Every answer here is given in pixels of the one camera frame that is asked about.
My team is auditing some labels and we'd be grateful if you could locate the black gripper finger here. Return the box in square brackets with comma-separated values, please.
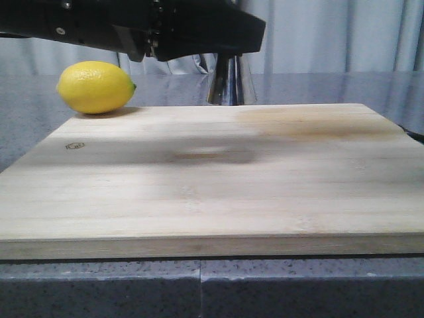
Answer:
[148, 1, 266, 62]

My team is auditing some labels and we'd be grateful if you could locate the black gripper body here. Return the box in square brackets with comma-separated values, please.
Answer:
[1, 0, 153, 62]

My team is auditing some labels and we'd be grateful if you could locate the steel double jigger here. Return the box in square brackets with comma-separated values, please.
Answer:
[206, 54, 256, 106]

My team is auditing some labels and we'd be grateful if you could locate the yellow lemon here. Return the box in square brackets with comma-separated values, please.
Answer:
[56, 61, 136, 115]

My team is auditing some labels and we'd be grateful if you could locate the grey curtain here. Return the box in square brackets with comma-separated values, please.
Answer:
[1, 1, 423, 75]

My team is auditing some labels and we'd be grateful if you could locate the bamboo cutting board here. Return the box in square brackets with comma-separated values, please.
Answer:
[1, 104, 423, 260]

